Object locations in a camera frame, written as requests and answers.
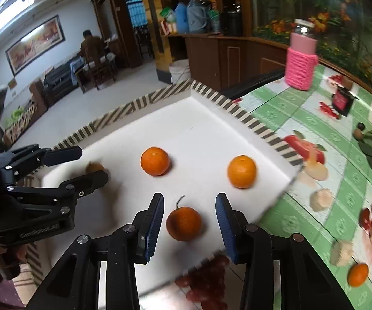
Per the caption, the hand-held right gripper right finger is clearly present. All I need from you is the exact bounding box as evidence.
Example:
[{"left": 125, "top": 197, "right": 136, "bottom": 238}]
[{"left": 215, "top": 193, "right": 354, "bottom": 310}]

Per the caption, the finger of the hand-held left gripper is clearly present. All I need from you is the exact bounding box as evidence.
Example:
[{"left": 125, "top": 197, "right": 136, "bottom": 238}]
[
  {"left": 0, "top": 145, "right": 83, "bottom": 184},
  {"left": 10, "top": 170, "right": 109, "bottom": 215}
]

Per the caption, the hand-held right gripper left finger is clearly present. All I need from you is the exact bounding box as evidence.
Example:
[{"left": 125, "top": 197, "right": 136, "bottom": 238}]
[{"left": 26, "top": 193, "right": 165, "bottom": 310}]

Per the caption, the orange with stem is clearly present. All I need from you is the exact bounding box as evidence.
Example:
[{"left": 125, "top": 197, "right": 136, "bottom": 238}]
[{"left": 166, "top": 195, "right": 203, "bottom": 242}]

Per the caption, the white foam tray striped rim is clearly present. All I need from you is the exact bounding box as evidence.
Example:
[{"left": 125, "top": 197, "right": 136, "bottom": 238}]
[{"left": 24, "top": 79, "right": 304, "bottom": 298}]

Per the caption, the person's left hand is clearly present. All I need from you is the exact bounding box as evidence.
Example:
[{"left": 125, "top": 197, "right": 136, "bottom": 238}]
[{"left": 0, "top": 242, "right": 28, "bottom": 281}]

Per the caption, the red grape bunch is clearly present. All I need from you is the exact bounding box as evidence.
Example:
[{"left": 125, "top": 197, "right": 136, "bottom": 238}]
[{"left": 174, "top": 254, "right": 231, "bottom": 310}]

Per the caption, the brown sofa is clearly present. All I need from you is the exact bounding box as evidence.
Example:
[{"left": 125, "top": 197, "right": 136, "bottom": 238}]
[{"left": 29, "top": 81, "right": 49, "bottom": 113}]

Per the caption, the black sofa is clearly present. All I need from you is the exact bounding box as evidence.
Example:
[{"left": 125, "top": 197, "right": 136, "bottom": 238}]
[{"left": 44, "top": 61, "right": 80, "bottom": 104}]

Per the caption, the wooden chair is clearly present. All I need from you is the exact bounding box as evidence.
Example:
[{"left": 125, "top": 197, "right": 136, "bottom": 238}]
[{"left": 76, "top": 55, "right": 117, "bottom": 92}]

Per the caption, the green fruit-print tablecloth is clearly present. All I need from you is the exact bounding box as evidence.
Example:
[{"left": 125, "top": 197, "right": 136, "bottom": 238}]
[{"left": 220, "top": 61, "right": 372, "bottom": 310}]

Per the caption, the ceiling light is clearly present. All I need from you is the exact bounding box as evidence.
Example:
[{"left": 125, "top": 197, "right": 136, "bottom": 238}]
[{"left": 0, "top": 0, "right": 49, "bottom": 33}]

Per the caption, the window with bars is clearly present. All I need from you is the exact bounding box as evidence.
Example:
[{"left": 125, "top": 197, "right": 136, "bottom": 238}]
[{"left": 126, "top": 0, "right": 149, "bottom": 28}]

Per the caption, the wooden cabinet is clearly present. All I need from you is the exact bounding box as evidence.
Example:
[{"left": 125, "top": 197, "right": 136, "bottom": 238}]
[{"left": 183, "top": 34, "right": 286, "bottom": 91}]

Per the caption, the black cup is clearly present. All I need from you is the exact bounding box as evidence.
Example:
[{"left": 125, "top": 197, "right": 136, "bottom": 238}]
[{"left": 331, "top": 87, "right": 356, "bottom": 117}]

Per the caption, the pink knit-sleeved bottle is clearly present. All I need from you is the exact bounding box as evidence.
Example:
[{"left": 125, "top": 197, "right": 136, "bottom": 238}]
[{"left": 284, "top": 19, "right": 319, "bottom": 91}]

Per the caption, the grey-blue thermos jug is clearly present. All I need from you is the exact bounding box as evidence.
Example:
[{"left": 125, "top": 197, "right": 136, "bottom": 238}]
[{"left": 186, "top": 0, "right": 209, "bottom": 34}]

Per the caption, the green bottle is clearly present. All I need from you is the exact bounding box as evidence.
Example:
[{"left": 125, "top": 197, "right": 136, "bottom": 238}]
[{"left": 208, "top": 8, "right": 221, "bottom": 33}]

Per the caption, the framed wall painting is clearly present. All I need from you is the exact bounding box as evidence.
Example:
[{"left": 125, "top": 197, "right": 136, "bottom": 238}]
[{"left": 5, "top": 14, "right": 66, "bottom": 76}]

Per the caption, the flower wall mural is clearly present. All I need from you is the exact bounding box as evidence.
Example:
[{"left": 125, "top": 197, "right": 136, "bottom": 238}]
[{"left": 250, "top": 0, "right": 372, "bottom": 94}]

